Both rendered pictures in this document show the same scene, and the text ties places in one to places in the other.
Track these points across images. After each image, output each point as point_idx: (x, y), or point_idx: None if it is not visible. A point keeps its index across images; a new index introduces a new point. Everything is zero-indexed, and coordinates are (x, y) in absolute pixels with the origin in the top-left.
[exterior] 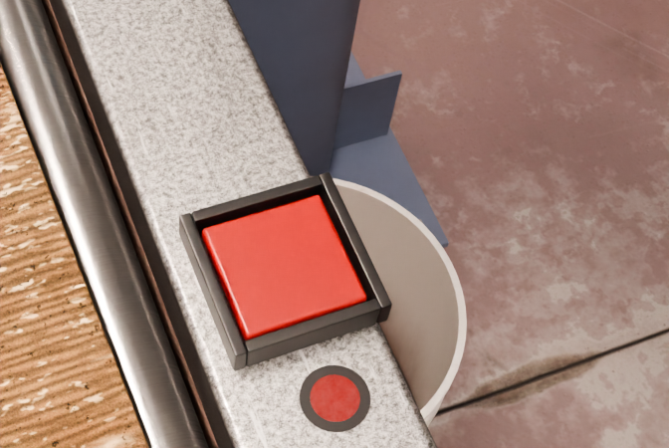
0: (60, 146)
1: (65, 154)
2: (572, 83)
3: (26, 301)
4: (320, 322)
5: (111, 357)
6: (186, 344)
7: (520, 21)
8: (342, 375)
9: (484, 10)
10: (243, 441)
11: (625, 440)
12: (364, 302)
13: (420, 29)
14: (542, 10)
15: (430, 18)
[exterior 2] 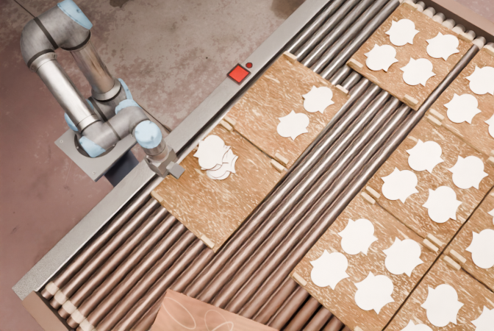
0: (236, 100)
1: (237, 99)
2: None
3: (256, 90)
4: (243, 67)
5: (257, 80)
6: (249, 82)
7: (81, 171)
8: (246, 65)
9: (81, 179)
10: (257, 70)
11: (178, 114)
12: (239, 65)
13: (93, 190)
14: (75, 167)
15: (89, 189)
